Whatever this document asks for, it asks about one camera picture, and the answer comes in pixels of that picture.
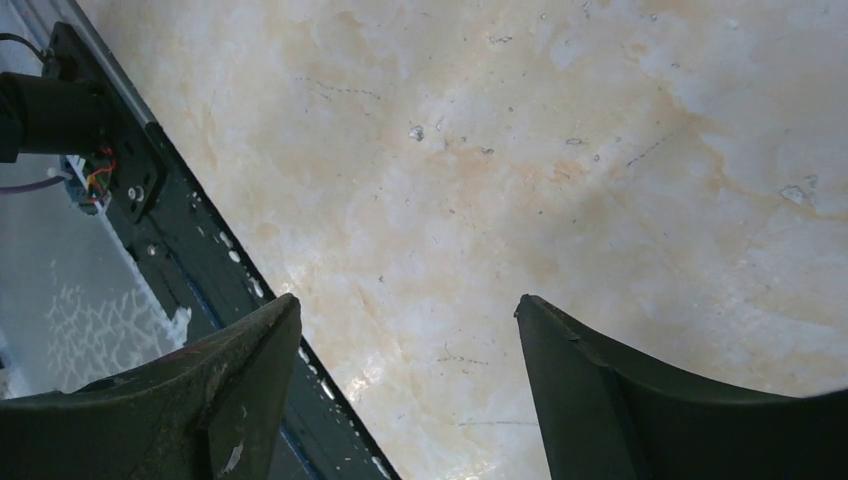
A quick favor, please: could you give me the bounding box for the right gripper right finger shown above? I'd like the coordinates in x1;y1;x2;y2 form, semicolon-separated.
515;295;847;479

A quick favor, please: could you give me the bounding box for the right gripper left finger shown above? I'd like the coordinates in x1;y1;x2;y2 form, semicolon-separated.
1;294;302;479

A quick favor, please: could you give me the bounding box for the aluminium frame rail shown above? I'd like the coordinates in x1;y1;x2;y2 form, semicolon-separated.
1;0;158;127

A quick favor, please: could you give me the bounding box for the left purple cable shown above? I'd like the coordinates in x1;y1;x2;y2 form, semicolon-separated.
0;173;71;197

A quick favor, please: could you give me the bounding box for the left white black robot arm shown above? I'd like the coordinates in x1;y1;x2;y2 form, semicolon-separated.
1;72;109;163

